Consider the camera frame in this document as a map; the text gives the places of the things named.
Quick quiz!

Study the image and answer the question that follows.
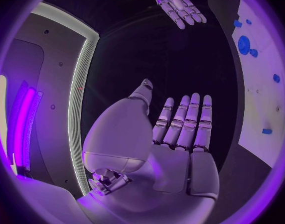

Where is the white task board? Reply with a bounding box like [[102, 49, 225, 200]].
[[231, 0, 285, 169]]

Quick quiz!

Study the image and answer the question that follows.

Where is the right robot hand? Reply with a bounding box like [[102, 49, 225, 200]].
[[150, 0, 208, 30]]

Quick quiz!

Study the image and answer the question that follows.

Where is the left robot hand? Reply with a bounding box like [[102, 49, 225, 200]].
[[76, 78, 220, 224]]

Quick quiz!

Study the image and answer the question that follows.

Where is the blue gear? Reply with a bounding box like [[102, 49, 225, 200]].
[[237, 35, 251, 56]]

